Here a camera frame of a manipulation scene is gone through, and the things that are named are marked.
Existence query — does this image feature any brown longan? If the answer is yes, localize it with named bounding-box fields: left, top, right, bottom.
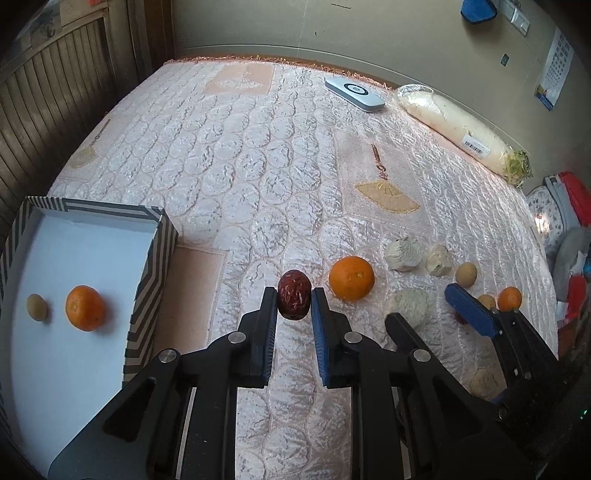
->
left=455, top=262, right=478, bottom=289
left=478, top=294, right=497, bottom=310

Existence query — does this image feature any large corn cob chunk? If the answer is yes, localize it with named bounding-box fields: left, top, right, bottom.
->
left=390, top=288, right=429, bottom=328

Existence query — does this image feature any small corn cob chunk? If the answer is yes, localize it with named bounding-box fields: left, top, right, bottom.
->
left=425, top=245, right=453, bottom=277

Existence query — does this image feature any pale corn cob chunk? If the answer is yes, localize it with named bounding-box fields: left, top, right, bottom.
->
left=468, top=367, right=506, bottom=401

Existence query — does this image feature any large orange mandarin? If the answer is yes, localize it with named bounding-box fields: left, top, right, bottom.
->
left=329, top=256, right=375, bottom=302

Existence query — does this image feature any corn cob chunk with tip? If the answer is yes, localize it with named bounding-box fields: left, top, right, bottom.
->
left=385, top=237, right=424, bottom=272

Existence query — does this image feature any wrinkled red jujube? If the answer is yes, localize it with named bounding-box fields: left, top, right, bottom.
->
left=277, top=270, right=311, bottom=321

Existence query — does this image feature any dark red jujube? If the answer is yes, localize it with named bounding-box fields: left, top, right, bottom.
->
left=455, top=312, right=468, bottom=325

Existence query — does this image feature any floral pillow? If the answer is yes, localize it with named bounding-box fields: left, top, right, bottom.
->
left=527, top=175, right=580, bottom=257

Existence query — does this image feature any red cloth pile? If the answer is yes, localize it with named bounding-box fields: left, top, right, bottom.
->
left=559, top=171, right=591, bottom=227

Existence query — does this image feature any wrapped white daikon radish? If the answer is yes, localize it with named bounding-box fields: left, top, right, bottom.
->
left=396, top=84, right=533, bottom=187

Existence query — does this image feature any striped cardboard box tray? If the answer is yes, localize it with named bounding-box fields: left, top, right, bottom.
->
left=1, top=196, right=178, bottom=475

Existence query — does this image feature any pink quilted bed cover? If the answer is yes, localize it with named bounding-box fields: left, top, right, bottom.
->
left=48, top=57, right=560, bottom=480

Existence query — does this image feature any white blue flat device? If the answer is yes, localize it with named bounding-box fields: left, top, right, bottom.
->
left=325, top=76, right=385, bottom=112

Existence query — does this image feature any blue hanging cloth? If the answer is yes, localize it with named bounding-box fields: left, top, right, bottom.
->
left=460, top=0, right=498, bottom=25

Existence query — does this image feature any wall calendar poster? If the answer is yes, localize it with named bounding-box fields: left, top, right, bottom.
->
left=535, top=28, right=575, bottom=111

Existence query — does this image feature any white wall switch panel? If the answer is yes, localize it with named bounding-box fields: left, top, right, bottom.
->
left=498, top=0, right=530, bottom=36

